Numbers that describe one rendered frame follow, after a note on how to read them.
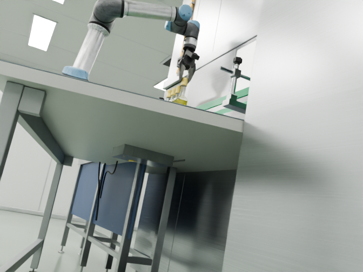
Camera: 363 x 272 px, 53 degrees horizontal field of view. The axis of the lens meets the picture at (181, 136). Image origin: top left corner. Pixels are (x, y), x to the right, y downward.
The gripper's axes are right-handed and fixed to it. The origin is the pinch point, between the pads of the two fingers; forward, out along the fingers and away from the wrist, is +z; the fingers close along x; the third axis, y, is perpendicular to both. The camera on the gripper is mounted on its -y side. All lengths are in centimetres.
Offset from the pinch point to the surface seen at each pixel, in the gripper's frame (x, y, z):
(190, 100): -11.9, 13.4, 5.2
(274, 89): 22, -105, 38
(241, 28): -14.9, -24.3, -26.9
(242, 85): -12.3, -37.5, 8.7
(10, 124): 74, -77, 57
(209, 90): -11.9, -7.8, 4.2
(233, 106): 15, -76, 35
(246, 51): -12.2, -36.3, -8.7
